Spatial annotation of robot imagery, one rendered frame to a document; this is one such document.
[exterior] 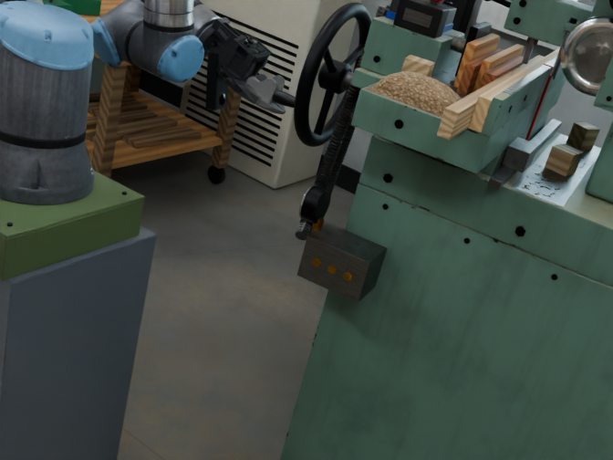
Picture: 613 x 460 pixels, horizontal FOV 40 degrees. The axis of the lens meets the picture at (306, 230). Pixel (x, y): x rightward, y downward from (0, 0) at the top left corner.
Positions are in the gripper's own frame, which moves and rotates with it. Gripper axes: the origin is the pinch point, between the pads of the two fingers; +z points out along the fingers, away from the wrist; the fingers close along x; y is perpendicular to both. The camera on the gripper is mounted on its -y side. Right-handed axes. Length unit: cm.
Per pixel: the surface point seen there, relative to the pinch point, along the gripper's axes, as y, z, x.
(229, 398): -68, 26, 7
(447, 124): 31, 31, -33
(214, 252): -82, -12, 65
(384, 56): 22.6, 11.3, -1.6
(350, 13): 22.5, -0.2, 5.3
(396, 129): 22.8, 24.6, -24.7
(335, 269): -4.6, 30.3, -21.5
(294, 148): -70, -27, 130
